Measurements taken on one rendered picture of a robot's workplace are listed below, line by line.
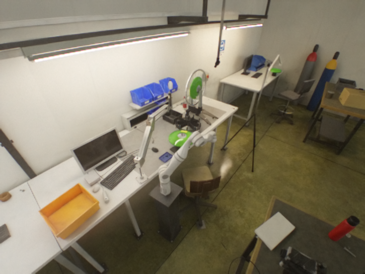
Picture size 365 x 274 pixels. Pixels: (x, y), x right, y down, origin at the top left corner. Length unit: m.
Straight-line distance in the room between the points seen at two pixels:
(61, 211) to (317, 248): 1.99
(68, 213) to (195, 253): 1.43
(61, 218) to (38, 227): 0.17
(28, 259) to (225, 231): 1.95
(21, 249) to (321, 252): 2.12
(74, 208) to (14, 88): 1.12
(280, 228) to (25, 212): 2.07
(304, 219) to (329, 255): 0.26
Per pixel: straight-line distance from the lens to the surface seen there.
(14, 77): 1.95
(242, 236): 2.55
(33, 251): 1.77
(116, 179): 1.81
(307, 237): 1.65
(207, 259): 2.37
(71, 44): 1.49
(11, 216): 2.09
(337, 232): 1.67
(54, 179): 2.14
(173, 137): 1.94
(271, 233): 1.51
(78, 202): 1.82
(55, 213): 1.86
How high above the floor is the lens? 2.27
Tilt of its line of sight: 38 degrees down
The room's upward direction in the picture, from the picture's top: straight up
